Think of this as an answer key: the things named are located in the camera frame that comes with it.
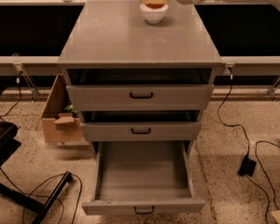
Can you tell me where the grey top drawer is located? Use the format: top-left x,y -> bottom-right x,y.
67,69 -> 214,111

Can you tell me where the black looping cable far right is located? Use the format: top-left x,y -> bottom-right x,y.
244,140 -> 280,224

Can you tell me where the black chair base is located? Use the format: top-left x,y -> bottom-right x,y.
0,87 -> 73,224

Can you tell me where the grey middle drawer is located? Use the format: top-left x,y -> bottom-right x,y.
81,110 -> 201,142

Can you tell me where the white ceramic bowl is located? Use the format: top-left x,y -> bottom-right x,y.
140,4 -> 168,24

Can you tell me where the grey horizontal rail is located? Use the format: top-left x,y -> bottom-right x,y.
0,56 -> 280,76

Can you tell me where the orange fruit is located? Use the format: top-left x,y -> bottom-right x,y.
145,4 -> 164,9

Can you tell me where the grey drawer cabinet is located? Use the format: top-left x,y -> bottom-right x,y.
57,0 -> 224,161

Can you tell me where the grey bottom drawer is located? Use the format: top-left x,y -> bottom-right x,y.
82,141 -> 205,216

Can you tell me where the cardboard box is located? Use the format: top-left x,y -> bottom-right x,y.
41,74 -> 83,143

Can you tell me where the black cable left floor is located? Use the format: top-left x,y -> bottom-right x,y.
0,168 -> 83,224

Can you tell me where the black power adapter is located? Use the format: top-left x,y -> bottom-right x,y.
238,157 -> 256,176

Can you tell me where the black cable left wall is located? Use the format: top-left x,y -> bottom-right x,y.
0,71 -> 23,121

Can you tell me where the grey drawer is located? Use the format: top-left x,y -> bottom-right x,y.
81,110 -> 201,142
67,69 -> 214,111
82,141 -> 205,216

